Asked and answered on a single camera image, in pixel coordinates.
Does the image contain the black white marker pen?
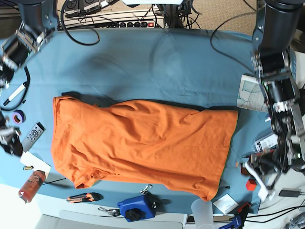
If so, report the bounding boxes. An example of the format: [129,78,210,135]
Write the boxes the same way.
[3,82,28,106]

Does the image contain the blue clamp tool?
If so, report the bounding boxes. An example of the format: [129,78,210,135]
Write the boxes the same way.
[219,202,251,229]

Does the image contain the metal keyring clip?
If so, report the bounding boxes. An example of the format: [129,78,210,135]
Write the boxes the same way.
[98,207,121,217]

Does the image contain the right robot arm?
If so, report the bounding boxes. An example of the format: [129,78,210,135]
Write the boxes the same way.
[0,0,59,156]

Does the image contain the red spray can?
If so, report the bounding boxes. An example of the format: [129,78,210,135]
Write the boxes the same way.
[18,170,46,204]

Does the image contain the orange black utility knife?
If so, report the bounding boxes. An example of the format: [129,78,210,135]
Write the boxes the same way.
[65,192,103,203]

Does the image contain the silver carabiner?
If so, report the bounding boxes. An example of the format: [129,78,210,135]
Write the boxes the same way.
[140,184,153,195]

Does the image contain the white small card box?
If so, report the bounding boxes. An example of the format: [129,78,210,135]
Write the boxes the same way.
[213,194,238,214]

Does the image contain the orange t-shirt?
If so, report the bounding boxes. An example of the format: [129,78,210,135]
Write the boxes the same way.
[51,96,238,201]

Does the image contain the black zip tie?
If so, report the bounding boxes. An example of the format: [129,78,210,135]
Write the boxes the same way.
[42,178,66,185]

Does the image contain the patterned booklet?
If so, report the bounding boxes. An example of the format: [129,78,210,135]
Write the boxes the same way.
[237,75,268,113]

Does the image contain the white power strip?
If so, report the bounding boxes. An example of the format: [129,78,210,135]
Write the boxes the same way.
[64,8,166,29]

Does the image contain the purple tape roll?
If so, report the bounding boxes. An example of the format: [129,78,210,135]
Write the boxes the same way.
[12,110,26,125]

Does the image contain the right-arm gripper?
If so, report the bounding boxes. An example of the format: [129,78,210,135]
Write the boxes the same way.
[0,112,24,156]

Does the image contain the red cube block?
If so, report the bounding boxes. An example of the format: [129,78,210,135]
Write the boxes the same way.
[245,179,257,191]

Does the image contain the white paper card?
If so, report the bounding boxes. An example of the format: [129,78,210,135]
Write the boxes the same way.
[20,151,51,179]

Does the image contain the teal table cloth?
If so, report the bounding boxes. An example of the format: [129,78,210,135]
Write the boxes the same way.
[0,28,297,215]

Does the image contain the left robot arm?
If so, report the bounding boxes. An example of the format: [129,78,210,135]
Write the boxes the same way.
[244,0,305,201]

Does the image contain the translucent plastic cup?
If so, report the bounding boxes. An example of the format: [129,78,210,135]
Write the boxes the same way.
[191,199,214,229]

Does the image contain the grey remote control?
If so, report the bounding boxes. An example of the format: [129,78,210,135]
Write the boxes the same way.
[21,122,45,152]

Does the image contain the packaged item with barcode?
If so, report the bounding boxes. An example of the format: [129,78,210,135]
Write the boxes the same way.
[252,133,278,153]

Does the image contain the left-arm silver gripper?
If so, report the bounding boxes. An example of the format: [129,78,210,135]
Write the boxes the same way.
[242,153,278,200]

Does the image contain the blue black box device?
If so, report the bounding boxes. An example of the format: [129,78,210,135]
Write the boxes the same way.
[117,192,162,222]

